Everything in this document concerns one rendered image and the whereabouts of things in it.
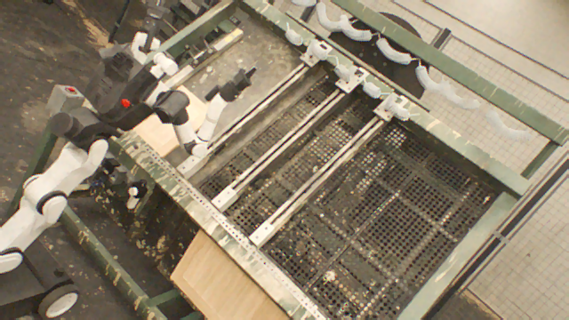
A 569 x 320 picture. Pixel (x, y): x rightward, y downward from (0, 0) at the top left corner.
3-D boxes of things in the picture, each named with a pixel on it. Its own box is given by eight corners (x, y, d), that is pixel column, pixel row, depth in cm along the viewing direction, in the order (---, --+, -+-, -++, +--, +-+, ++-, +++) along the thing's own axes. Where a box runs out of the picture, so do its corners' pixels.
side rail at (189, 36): (100, 102, 290) (93, 92, 280) (230, 8, 325) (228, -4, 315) (107, 108, 288) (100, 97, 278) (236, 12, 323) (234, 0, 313)
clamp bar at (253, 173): (211, 204, 248) (202, 185, 227) (355, 76, 285) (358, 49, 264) (223, 216, 244) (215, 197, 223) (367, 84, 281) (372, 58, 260)
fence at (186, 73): (122, 120, 276) (119, 116, 272) (238, 32, 306) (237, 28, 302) (126, 124, 274) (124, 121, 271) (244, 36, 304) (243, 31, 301)
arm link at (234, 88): (242, 76, 216) (224, 93, 220) (256, 88, 222) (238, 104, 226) (237, 63, 225) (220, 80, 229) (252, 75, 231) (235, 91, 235)
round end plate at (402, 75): (291, 90, 334) (354, -12, 310) (294, 90, 339) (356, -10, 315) (377, 155, 306) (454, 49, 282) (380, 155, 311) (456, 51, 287)
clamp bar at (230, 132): (177, 172, 258) (165, 150, 237) (320, 52, 295) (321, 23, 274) (188, 182, 254) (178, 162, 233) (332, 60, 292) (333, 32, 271)
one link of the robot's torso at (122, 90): (104, 126, 200) (161, 67, 202) (60, 84, 212) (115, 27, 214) (140, 148, 228) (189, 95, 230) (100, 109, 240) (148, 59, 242)
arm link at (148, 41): (160, 31, 257) (154, 51, 258) (140, 23, 251) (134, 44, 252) (165, 32, 247) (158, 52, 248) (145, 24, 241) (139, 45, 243)
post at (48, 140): (4, 215, 287) (51, 114, 264) (14, 214, 292) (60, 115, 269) (10, 221, 285) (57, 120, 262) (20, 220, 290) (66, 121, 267)
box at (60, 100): (43, 110, 262) (54, 84, 257) (62, 112, 273) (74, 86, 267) (54, 123, 258) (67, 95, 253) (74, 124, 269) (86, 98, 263)
